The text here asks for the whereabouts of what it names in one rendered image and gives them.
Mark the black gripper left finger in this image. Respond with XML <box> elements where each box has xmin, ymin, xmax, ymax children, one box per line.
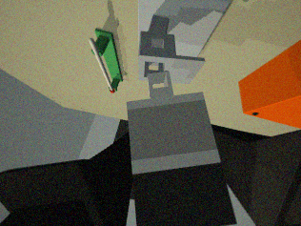
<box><xmin>0</xmin><ymin>132</ymin><xmax>132</xmax><ymax>226</ymax></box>

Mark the grey pin with red cap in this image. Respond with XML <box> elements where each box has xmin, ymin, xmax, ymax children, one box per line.
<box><xmin>89</xmin><ymin>38</ymin><xmax>115</xmax><ymax>93</ymax></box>

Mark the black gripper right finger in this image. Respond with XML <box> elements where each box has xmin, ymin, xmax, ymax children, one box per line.
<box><xmin>211</xmin><ymin>124</ymin><xmax>301</xmax><ymax>226</ymax></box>

